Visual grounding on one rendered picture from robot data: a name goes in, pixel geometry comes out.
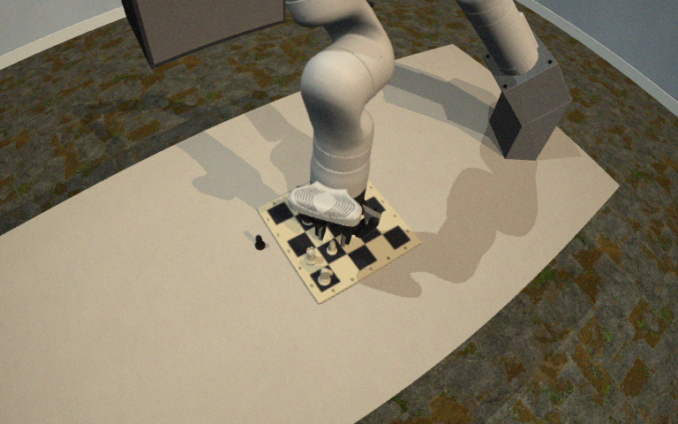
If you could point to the white pawn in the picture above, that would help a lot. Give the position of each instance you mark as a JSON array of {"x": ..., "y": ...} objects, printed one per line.
[{"x": 331, "y": 249}]

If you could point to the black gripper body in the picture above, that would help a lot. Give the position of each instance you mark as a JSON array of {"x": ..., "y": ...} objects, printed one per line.
[{"x": 361, "y": 200}]

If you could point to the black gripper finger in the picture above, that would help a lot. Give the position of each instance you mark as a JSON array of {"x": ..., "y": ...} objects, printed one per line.
[
  {"x": 320, "y": 225},
  {"x": 369, "y": 222}
]

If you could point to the white knight chess piece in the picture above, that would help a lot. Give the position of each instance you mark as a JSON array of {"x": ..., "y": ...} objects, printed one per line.
[{"x": 324, "y": 278}]

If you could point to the black and cream chessboard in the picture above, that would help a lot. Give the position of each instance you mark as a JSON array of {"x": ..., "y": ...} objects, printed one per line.
[{"x": 391, "y": 239}]

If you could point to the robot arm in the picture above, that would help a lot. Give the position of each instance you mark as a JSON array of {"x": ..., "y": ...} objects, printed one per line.
[{"x": 341, "y": 79}]

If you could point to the white rook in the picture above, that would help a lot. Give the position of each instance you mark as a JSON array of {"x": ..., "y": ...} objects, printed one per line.
[{"x": 311, "y": 259}]

